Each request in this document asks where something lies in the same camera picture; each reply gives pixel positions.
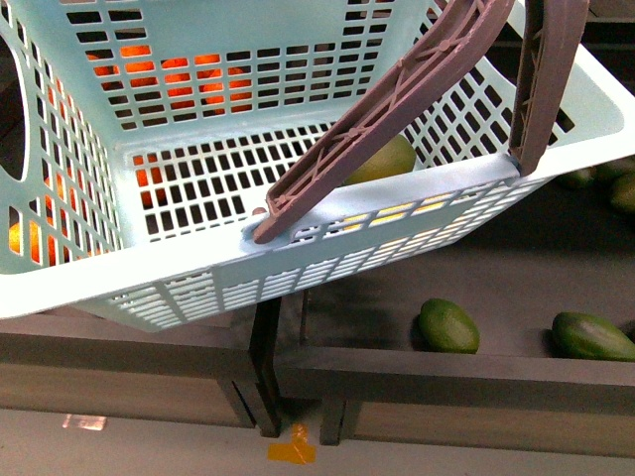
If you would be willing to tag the green avocado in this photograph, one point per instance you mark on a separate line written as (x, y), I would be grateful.
(446, 327)
(397, 157)

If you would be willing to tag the light blue plastic basket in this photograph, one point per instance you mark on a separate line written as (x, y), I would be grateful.
(153, 129)

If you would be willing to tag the green avocado on shelf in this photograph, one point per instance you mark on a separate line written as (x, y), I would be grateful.
(446, 327)

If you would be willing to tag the green avocado right edge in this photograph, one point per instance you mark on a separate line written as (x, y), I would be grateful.
(586, 336)

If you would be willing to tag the yellow floor tape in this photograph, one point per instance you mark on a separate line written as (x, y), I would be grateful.
(297, 450)

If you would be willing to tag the clear floor label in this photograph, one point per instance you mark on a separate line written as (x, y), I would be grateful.
(85, 422)

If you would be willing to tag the green avocados far right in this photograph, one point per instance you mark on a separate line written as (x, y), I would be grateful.
(615, 179)

